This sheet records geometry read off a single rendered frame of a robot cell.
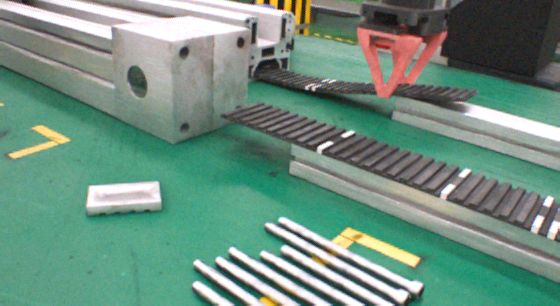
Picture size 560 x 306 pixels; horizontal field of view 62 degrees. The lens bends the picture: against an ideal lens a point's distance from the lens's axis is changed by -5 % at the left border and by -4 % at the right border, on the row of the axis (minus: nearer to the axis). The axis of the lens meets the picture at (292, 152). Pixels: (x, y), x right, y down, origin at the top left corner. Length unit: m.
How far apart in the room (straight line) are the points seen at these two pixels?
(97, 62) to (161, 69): 0.10
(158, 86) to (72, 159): 0.10
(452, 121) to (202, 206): 0.29
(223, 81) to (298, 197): 0.16
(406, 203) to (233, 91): 0.22
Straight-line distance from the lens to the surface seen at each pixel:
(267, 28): 0.69
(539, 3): 0.90
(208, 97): 0.46
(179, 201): 0.36
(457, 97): 0.51
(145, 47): 0.45
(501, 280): 0.33
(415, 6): 0.52
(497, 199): 0.34
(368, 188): 0.37
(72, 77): 0.58
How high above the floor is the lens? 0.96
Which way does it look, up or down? 24 degrees down
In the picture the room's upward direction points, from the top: 5 degrees clockwise
